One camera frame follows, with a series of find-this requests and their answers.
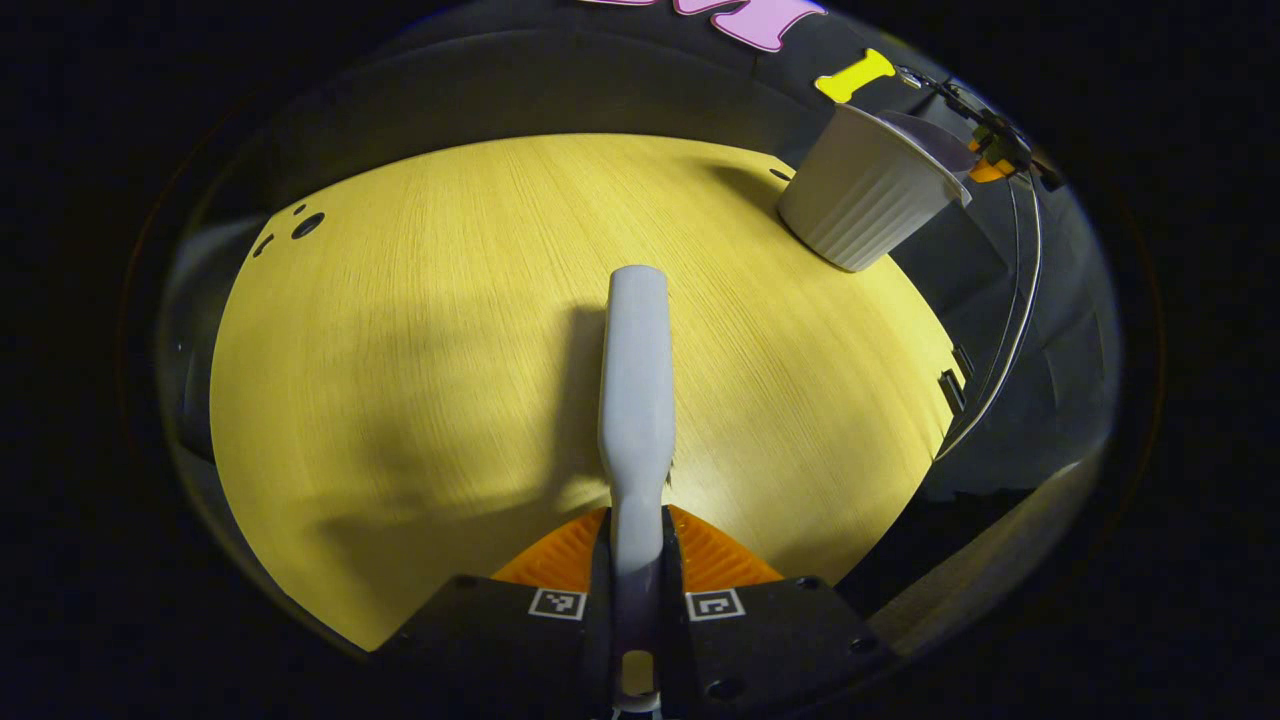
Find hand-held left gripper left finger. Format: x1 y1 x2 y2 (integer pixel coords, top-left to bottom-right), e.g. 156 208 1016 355
375 506 614 715

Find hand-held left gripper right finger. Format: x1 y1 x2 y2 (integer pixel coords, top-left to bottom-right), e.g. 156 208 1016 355
659 504 898 717

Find white ribbed garbage bin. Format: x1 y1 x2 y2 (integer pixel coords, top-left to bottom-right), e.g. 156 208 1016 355
776 102 974 274

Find small grey broom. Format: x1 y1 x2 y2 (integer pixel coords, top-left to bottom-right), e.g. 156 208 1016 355
596 264 678 714

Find black backdrop cloth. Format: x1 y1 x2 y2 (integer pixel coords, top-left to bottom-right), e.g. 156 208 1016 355
160 0 1061 261

